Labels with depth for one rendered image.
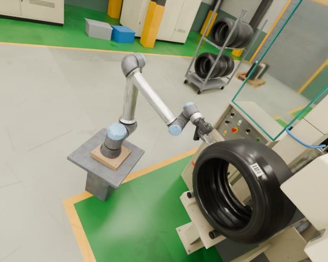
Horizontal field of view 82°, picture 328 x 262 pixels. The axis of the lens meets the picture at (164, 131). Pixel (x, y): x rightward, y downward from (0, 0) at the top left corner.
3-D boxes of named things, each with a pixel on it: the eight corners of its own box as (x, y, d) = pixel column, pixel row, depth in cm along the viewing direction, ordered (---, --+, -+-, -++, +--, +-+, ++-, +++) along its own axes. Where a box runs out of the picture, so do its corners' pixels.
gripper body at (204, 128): (206, 130, 125) (198, 116, 131) (199, 138, 131) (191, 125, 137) (214, 129, 129) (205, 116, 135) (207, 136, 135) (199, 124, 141)
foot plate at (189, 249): (194, 220, 219) (194, 220, 218) (206, 244, 204) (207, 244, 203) (175, 228, 205) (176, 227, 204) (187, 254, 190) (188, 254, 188)
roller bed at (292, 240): (274, 234, 133) (308, 215, 115) (291, 256, 125) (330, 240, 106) (258, 244, 123) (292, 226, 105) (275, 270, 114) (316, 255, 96)
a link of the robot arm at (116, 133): (100, 142, 160) (104, 127, 150) (112, 133, 174) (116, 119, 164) (115, 152, 159) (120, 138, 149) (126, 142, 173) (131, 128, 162)
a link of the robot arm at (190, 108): (188, 109, 151) (195, 101, 145) (195, 121, 145) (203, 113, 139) (179, 108, 145) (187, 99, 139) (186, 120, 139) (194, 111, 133)
